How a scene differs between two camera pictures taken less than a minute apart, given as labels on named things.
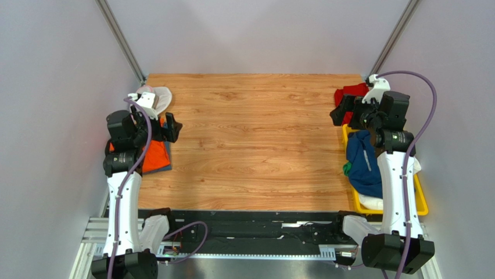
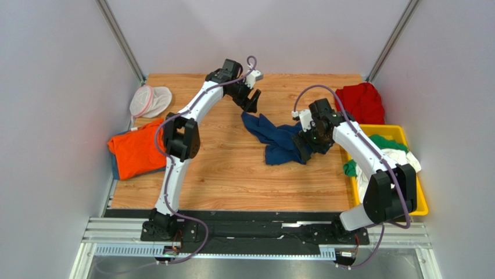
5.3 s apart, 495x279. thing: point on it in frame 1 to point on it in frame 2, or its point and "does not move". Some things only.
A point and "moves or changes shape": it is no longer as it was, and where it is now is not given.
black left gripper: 173,128 to 246,104
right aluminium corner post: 393,38 does not move
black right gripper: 345,111 to 303,140
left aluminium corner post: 111,21 does not move
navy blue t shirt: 365,171 moves or changes shape
